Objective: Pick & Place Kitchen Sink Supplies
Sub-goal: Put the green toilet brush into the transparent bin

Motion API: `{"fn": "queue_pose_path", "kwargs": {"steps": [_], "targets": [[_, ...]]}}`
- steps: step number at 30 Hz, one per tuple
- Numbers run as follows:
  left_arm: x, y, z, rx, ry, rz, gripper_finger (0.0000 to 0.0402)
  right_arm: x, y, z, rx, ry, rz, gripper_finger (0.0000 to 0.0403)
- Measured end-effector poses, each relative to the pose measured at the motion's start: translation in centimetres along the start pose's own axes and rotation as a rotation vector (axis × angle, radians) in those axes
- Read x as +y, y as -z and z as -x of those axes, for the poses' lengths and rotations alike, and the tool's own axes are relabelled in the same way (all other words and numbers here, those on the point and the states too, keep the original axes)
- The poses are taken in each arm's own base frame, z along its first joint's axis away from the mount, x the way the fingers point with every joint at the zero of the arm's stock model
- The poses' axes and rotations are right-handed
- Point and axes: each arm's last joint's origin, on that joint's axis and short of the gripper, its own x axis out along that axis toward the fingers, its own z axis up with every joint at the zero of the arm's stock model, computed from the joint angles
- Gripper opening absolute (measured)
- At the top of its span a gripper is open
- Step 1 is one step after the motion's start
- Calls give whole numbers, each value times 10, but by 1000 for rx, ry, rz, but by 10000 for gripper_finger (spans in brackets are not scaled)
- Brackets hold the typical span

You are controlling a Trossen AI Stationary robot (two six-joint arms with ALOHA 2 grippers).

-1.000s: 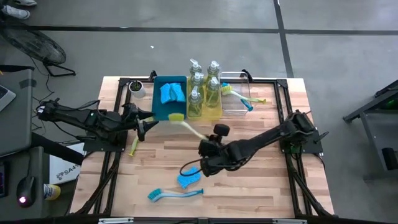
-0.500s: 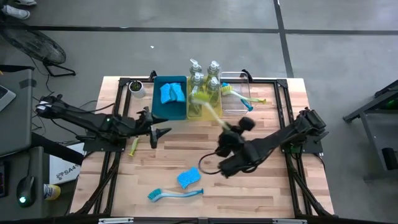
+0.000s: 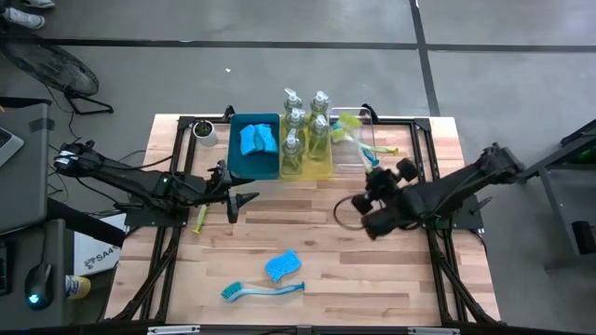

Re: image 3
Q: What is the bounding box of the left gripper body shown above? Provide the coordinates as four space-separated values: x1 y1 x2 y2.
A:
203 159 240 225

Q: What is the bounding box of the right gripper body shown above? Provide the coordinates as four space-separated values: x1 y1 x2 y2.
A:
350 156 420 216

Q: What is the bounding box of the blue dish brush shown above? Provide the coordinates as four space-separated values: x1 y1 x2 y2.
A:
220 280 307 304
331 121 381 168

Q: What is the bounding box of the clear dish soap bottle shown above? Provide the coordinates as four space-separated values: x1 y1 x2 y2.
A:
307 114 332 163
284 107 307 141
280 127 304 177
282 87 304 115
308 89 331 120

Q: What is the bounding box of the teal plastic bin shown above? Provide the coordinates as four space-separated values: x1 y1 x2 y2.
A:
226 113 281 181

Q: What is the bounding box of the clear plastic bin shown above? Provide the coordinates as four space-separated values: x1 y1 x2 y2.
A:
328 106 380 174

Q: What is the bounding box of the white pot with plant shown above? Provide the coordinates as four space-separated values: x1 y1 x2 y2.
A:
192 119 220 148

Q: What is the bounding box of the yellow plastic bin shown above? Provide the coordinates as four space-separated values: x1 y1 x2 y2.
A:
278 114 334 182

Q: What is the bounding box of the white cardboard box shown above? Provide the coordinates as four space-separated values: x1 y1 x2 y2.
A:
73 212 128 276

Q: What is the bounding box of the grey metal stand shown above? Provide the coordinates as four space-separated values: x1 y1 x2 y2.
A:
513 118 596 272

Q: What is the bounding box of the white and yellow can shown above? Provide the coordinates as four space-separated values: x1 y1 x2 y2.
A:
64 274 92 302

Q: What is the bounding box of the grey tape piece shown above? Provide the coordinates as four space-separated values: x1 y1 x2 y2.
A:
28 117 56 133

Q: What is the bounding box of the black box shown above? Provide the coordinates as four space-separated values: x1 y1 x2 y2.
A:
571 220 596 256

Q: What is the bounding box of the black computer mouse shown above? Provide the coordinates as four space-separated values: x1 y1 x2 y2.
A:
23 262 56 312

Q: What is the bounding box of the black floor fan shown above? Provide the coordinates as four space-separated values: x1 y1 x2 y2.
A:
0 30 115 116

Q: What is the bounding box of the black bar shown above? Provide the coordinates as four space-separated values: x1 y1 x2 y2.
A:
0 96 53 110

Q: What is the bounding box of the grey laptop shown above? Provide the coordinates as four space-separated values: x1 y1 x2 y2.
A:
0 127 25 168

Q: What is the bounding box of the dark keyboard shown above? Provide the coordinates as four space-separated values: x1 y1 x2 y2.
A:
0 241 14 297

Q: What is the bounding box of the dark grey desk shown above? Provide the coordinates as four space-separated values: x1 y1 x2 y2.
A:
0 218 78 329

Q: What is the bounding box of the black table rig frame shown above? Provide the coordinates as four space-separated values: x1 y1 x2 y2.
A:
106 104 502 327

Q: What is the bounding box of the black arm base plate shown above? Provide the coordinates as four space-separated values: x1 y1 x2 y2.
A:
416 193 485 232
123 190 192 229

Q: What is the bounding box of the silver metal bracket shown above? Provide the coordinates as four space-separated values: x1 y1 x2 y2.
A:
146 325 202 335
407 327 461 335

